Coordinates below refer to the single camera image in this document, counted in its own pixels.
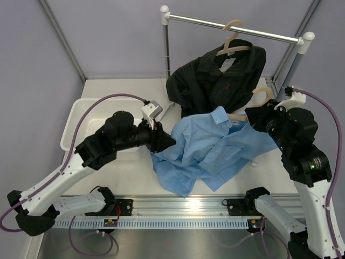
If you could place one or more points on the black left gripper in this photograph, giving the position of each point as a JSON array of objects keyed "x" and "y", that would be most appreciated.
[{"x": 159, "y": 140}]

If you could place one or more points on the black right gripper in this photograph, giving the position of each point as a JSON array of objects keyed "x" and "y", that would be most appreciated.
[{"x": 257, "y": 115}]

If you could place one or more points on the beige plastic hanger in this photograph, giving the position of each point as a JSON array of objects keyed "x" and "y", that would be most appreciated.
[{"x": 261, "y": 95}]

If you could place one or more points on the light blue shirt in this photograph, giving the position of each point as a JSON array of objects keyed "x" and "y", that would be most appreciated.
[{"x": 209, "y": 147}]

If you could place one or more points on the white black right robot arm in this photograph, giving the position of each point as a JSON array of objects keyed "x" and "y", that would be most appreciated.
[{"x": 293, "y": 132}]

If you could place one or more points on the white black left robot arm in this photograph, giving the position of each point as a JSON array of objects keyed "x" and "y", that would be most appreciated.
[{"x": 41, "y": 206}]

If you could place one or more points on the dark striped shirt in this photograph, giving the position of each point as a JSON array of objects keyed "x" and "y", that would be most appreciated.
[{"x": 210, "y": 81}]

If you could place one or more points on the beige hanger with dark shirt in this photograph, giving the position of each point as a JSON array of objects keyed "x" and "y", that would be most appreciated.
[{"x": 228, "y": 46}]

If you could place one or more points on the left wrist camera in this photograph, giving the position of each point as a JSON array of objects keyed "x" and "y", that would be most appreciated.
[{"x": 150, "y": 111}]

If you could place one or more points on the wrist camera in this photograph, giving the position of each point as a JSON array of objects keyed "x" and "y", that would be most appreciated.
[
  {"x": 295, "y": 99},
  {"x": 150, "y": 111}
]

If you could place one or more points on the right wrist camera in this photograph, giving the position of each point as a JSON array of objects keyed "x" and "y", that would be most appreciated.
[{"x": 295, "y": 99}]

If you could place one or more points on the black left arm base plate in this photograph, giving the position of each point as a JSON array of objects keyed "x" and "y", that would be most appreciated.
[{"x": 123, "y": 206}]

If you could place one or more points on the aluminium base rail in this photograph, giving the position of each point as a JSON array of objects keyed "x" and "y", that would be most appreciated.
[{"x": 174, "y": 207}]

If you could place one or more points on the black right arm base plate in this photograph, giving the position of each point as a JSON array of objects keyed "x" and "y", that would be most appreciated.
[{"x": 240, "y": 207}]

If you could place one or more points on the white slotted cable duct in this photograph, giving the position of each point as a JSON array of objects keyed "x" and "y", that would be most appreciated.
[{"x": 89, "y": 223}]

